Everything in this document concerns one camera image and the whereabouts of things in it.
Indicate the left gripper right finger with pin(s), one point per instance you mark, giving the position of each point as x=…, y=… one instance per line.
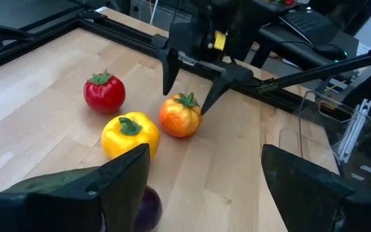
x=317, y=206

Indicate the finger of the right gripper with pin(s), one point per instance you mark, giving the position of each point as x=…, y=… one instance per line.
x=216, y=93
x=171, y=71

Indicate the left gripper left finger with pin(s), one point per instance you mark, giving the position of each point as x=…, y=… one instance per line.
x=76, y=209

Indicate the orange tomato with green stem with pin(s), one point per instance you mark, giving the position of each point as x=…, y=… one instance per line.
x=179, y=117

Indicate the red tomato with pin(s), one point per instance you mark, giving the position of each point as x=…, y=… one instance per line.
x=105, y=95

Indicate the purple round eggplant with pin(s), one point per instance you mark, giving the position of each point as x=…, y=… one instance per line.
x=150, y=209

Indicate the yellow bell pepper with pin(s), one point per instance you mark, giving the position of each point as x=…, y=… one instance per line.
x=130, y=135

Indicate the bowl of toy produce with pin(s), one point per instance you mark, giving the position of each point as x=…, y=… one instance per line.
x=280, y=2

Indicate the yellow tag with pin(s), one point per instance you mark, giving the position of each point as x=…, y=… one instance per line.
x=219, y=40

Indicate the dark green cucumber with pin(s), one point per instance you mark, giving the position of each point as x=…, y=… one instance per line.
x=60, y=180

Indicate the clear plastic bin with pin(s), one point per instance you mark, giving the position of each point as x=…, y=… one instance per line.
x=349, y=135

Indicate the black desk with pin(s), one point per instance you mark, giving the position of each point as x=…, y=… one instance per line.
x=288, y=48

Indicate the black keyboard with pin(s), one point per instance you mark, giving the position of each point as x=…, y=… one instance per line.
x=308, y=24

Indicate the black diagonal bar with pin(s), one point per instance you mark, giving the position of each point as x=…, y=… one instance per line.
x=327, y=69

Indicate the black computer mouse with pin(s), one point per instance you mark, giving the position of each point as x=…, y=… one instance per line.
x=330, y=52

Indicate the black metal table frame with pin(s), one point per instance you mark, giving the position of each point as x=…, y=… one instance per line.
x=124, y=32

